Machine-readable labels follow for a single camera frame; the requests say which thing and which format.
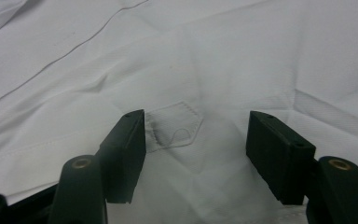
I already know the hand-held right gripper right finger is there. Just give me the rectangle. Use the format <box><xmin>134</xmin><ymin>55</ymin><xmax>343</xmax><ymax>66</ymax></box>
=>
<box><xmin>245</xmin><ymin>110</ymin><xmax>318</xmax><ymax>206</ymax></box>

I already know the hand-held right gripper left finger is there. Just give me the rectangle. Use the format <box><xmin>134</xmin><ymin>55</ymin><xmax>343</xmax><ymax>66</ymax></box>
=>
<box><xmin>94</xmin><ymin>108</ymin><xmax>147</xmax><ymax>205</ymax></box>

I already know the white button-up shirt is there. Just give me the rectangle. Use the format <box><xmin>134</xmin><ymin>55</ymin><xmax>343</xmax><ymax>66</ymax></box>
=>
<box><xmin>0</xmin><ymin>0</ymin><xmax>358</xmax><ymax>224</ymax></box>

